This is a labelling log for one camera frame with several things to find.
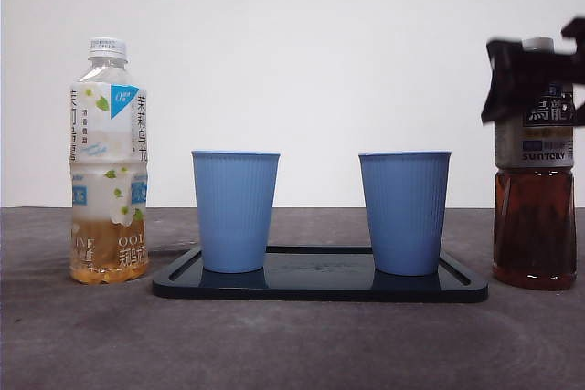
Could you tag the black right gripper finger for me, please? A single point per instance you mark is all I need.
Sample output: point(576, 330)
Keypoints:
point(505, 75)
point(581, 107)

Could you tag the dark oolong tea bottle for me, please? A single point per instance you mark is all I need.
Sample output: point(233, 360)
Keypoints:
point(532, 225)

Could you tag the dark blue tray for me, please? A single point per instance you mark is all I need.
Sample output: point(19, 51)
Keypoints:
point(320, 285)

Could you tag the blue ribbed cup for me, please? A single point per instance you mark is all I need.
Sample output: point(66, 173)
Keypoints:
point(235, 212)
point(404, 212)

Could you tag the jasmine tea bottle white label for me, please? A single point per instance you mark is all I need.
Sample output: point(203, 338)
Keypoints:
point(107, 157)

